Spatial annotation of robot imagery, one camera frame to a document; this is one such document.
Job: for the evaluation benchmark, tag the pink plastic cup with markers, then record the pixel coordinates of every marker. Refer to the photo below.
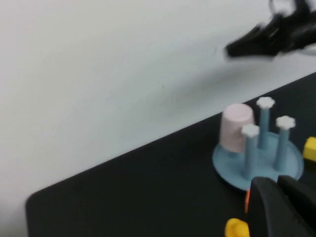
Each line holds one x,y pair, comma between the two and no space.
233,128

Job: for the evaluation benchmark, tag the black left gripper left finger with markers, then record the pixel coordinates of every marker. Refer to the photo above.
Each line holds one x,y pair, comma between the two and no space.
269,212

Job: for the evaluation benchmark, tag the yellow rubber duck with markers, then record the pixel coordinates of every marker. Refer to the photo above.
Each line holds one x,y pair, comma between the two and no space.
235,228

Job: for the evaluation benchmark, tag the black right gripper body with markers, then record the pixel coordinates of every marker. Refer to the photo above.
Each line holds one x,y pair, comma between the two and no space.
296,27

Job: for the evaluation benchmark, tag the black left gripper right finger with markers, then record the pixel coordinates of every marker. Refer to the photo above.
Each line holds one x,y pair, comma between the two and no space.
306,212

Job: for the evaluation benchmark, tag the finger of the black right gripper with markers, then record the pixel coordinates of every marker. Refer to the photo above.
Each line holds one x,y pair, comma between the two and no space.
254,45

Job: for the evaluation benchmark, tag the yellow foam cube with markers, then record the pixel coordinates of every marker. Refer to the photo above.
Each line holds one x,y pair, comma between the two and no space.
311,149

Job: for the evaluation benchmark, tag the orange foam cube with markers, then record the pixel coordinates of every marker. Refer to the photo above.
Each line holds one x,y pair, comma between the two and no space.
247,201

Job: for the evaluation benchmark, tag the blue cup stand white caps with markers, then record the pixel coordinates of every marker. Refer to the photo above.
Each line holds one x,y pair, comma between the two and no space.
264,168

